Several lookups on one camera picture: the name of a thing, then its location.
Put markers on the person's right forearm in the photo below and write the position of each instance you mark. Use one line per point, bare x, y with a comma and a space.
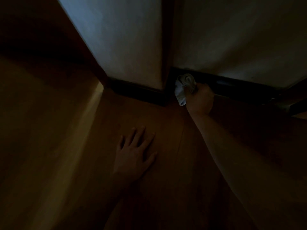
239, 165

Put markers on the person's left hand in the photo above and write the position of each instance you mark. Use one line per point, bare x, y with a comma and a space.
132, 162

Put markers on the wooden door frame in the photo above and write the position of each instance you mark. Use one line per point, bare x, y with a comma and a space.
60, 45

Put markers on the short black baseboard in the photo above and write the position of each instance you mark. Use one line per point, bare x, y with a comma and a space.
169, 95

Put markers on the plain orange wooden door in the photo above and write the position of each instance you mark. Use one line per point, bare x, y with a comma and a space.
297, 98

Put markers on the grey cleaning cloth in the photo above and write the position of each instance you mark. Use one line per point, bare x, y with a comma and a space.
181, 93

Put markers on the person's left forearm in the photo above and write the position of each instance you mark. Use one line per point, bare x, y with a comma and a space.
96, 208

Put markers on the person's right hand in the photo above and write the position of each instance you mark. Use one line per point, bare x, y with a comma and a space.
201, 100

